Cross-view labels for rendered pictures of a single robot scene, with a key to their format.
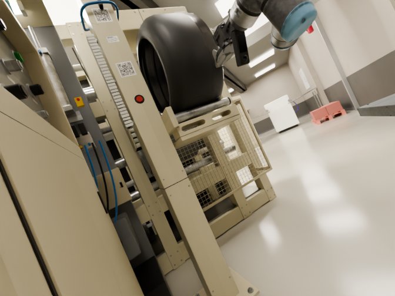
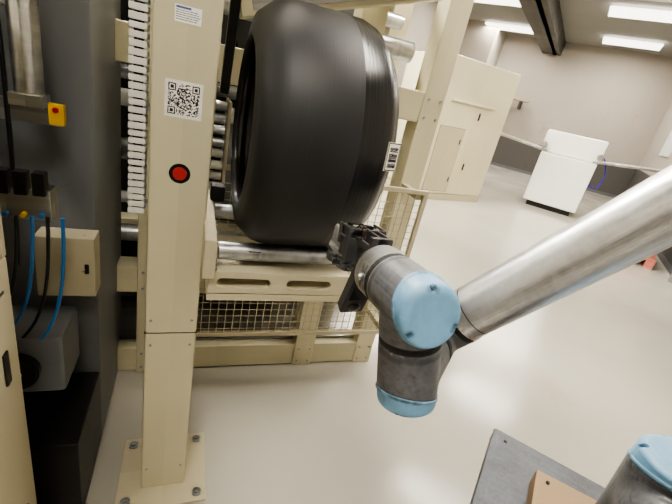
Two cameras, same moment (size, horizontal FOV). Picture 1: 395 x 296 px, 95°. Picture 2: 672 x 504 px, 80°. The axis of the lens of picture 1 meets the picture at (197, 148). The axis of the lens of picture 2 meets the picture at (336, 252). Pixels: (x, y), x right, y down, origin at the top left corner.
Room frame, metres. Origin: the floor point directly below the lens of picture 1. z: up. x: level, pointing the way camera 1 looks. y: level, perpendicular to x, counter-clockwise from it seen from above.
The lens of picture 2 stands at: (0.00, -0.24, 1.32)
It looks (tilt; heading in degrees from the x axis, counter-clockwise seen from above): 22 degrees down; 1
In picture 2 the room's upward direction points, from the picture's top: 13 degrees clockwise
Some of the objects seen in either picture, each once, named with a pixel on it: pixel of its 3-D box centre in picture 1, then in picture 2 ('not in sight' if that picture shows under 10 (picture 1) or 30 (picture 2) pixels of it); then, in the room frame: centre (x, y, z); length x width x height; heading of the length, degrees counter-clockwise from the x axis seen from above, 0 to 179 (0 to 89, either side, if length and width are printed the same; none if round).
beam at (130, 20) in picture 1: (150, 30); not in sight; (1.37, -0.03, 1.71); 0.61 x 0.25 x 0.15; 114
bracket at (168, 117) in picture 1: (164, 128); (208, 227); (0.97, 0.12, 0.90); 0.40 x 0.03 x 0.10; 24
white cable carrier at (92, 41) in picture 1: (110, 82); (141, 105); (0.86, 0.25, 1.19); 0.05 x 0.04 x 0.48; 24
